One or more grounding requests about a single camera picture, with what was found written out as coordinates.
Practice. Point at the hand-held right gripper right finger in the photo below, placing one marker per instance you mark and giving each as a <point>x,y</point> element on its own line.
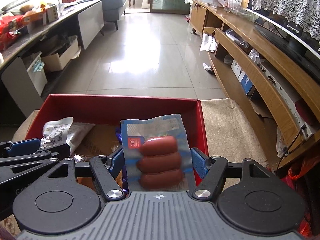
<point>200,163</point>

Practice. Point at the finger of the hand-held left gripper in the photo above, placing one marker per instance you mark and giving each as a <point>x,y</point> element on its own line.
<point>53,152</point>
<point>22,147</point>

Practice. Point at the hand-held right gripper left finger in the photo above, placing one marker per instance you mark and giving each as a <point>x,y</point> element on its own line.
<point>117,162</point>

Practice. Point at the grey snack packet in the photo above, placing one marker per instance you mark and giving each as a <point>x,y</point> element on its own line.
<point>65,130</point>

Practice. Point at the purple snack packet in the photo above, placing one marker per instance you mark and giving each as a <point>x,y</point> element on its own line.
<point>118,136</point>

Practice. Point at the orange snack packet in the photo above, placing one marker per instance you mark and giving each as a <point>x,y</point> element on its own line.
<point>100,140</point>

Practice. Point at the sausage packet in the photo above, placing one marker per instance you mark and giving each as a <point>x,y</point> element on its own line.
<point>160,155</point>

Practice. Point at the red cardboard box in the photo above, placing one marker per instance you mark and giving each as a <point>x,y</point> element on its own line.
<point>112,105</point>

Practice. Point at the beige floral tablecloth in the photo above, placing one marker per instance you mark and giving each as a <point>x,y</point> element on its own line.
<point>230,130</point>

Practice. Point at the white storage box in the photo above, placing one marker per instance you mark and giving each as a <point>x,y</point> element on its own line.
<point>37,76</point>

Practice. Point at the open cardboard box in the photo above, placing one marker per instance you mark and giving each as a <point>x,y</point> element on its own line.
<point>62,57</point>

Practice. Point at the crumpled wrapper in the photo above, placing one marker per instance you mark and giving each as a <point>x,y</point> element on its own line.
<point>208,68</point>

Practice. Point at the blue white box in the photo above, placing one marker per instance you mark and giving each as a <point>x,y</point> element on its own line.
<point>243,77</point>

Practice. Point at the orange plastic bag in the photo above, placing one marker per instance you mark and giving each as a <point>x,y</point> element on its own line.
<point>305,167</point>

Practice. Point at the silver media player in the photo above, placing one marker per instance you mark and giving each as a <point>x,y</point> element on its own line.
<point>282,92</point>

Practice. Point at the dark long coffee table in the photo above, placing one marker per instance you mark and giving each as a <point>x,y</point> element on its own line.
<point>37,35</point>

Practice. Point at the red plastic bag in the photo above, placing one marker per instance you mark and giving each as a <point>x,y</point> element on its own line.
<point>10,30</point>

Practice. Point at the white plastic bag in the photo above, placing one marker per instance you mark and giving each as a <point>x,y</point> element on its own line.
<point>208,42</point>

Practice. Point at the wooden television cabinet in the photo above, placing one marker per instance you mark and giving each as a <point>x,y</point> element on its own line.
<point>250,37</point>

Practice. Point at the small grey box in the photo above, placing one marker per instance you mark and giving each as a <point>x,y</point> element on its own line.
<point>52,13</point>

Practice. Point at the grey sofa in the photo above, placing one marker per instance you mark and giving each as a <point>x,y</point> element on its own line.
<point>112,7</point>

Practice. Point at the television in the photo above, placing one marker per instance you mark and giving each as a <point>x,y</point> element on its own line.
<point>287,30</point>

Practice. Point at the clear plastic bag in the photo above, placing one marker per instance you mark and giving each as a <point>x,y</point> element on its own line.
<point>238,3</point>

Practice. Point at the white lace cloth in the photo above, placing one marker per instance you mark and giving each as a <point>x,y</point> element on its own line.
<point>287,2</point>

